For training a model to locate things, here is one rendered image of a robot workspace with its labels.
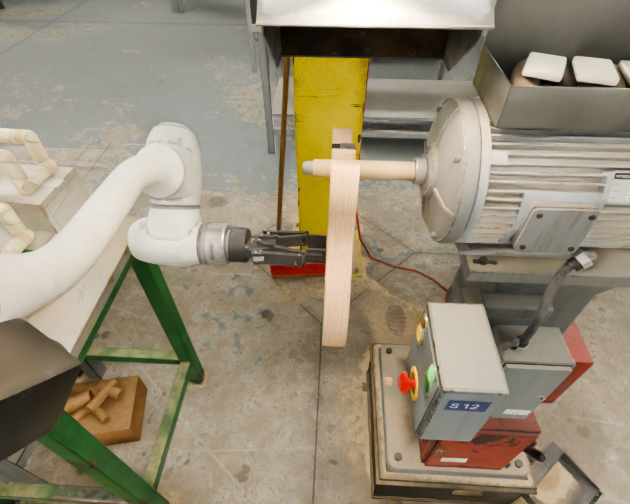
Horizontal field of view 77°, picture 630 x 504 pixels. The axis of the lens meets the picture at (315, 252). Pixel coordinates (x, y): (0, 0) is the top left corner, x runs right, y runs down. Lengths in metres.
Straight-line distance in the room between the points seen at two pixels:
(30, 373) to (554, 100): 0.63
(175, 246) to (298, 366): 1.16
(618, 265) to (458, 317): 0.34
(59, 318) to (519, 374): 1.00
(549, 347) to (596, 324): 1.46
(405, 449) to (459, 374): 0.84
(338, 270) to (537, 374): 0.49
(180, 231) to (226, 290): 1.35
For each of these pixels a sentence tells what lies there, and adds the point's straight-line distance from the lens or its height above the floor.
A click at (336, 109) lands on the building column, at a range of 1.65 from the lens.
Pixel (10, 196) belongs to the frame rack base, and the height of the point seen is 1.10.
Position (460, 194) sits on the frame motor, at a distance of 0.64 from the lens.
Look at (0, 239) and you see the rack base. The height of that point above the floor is 1.02.
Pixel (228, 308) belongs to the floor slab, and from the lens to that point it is 2.09.
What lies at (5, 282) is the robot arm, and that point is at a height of 1.36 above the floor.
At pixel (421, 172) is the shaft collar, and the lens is 0.73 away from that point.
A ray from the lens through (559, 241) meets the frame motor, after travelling 0.74.
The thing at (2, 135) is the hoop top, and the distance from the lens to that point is 1.16.
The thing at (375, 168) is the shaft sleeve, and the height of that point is 1.26.
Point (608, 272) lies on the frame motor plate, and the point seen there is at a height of 1.12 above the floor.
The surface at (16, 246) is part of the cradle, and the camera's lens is 1.08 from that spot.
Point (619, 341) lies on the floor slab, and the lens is 2.43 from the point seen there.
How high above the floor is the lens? 1.66
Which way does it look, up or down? 46 degrees down
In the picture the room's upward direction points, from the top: straight up
